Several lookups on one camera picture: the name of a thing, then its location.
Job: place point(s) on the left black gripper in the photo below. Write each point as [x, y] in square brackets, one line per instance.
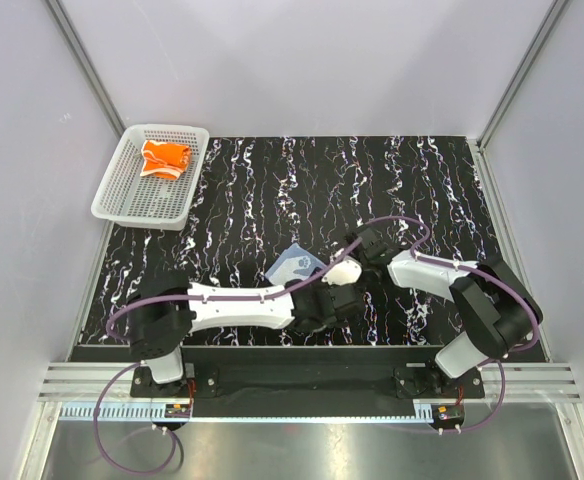
[318, 284]

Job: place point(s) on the light blue towel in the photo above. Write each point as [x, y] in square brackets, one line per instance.
[294, 263]

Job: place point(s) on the orange white patterned towel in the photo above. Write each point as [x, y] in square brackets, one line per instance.
[164, 159]

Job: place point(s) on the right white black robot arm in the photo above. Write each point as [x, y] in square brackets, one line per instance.
[497, 312]

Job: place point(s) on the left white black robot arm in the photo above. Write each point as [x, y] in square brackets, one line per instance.
[161, 314]

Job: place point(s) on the black marble pattern mat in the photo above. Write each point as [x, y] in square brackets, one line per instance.
[258, 196]

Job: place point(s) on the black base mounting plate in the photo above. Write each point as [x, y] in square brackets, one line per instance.
[405, 372]

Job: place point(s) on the right small electronics box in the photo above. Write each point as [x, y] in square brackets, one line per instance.
[453, 414]

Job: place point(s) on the small electronics box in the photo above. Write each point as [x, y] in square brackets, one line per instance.
[453, 414]
[178, 410]

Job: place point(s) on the left small electronics box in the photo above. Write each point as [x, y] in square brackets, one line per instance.
[178, 410]

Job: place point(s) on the white plastic basket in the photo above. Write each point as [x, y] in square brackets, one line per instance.
[128, 199]

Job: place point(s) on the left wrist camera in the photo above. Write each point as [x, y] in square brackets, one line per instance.
[346, 272]

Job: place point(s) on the aluminium frame rail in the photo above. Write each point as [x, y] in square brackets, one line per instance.
[525, 382]

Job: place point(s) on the slotted cable duct rail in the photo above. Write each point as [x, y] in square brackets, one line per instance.
[408, 413]

